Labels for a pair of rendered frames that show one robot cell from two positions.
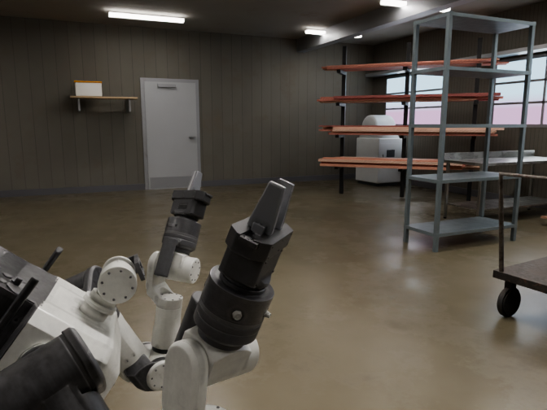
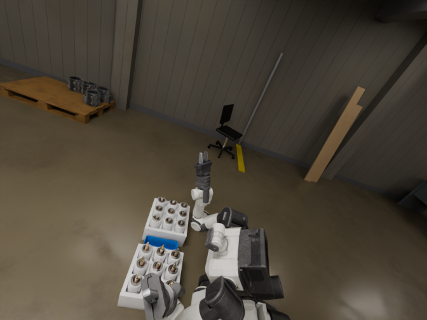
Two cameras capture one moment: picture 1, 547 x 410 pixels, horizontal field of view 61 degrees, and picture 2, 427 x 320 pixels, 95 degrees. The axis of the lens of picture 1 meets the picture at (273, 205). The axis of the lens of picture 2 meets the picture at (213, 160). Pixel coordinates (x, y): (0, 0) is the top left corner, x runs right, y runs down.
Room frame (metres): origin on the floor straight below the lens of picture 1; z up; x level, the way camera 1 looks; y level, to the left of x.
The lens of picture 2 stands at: (1.48, 0.29, 1.77)
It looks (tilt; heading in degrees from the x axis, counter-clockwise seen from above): 30 degrees down; 194
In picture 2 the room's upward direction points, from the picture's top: 23 degrees clockwise
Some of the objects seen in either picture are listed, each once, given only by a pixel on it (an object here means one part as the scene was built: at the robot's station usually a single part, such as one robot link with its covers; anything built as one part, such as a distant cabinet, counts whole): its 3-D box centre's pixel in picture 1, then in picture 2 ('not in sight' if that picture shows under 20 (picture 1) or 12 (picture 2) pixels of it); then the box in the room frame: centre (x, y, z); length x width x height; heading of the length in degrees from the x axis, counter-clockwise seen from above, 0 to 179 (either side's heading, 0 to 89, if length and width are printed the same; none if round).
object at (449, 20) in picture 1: (466, 135); not in sight; (5.05, -2.08, 1.17); 1.18 x 0.50 x 2.34; 114
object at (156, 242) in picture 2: not in sight; (159, 247); (0.47, -0.11, 0.06); 0.30 x 0.11 x 0.12; 116
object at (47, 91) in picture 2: not in sight; (63, 91); (-0.62, -3.07, 0.19); 1.33 x 0.93 x 0.38; 113
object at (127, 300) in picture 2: not in sight; (154, 277); (0.71, 0.02, 0.09); 0.39 x 0.39 x 0.18; 26
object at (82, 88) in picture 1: (88, 89); not in sight; (8.46, 3.28, 1.90); 0.46 x 0.39 x 0.25; 113
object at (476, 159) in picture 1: (508, 185); not in sight; (6.41, -3.26, 0.45); 1.75 x 0.67 x 0.91; 113
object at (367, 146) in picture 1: (378, 150); not in sight; (10.07, -2.28, 0.74); 0.83 x 0.68 x 1.48; 23
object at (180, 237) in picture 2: not in sight; (168, 221); (0.22, -0.22, 0.09); 0.39 x 0.39 x 0.18; 27
